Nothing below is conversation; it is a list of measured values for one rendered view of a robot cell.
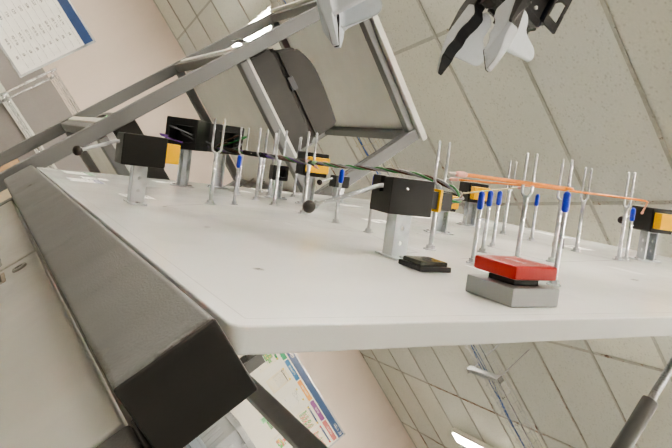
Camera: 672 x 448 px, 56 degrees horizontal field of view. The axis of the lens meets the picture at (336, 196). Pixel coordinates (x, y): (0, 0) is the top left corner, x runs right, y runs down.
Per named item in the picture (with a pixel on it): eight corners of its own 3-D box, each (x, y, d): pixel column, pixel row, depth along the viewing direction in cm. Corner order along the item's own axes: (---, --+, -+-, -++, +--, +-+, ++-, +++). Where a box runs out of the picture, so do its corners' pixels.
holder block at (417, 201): (368, 208, 72) (373, 173, 72) (409, 212, 75) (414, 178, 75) (388, 213, 68) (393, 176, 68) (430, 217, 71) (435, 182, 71)
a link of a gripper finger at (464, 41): (464, 96, 79) (514, 35, 77) (432, 68, 76) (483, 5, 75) (453, 89, 82) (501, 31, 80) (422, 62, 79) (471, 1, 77)
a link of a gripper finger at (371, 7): (380, 38, 65) (376, -42, 67) (325, 48, 66) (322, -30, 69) (387, 51, 67) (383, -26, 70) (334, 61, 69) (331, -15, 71)
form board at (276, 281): (35, 176, 138) (36, 166, 137) (411, 211, 189) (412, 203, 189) (227, 363, 36) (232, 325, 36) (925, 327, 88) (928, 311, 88)
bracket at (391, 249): (374, 252, 73) (380, 209, 73) (391, 253, 74) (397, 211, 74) (395, 260, 69) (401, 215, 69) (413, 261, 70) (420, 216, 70)
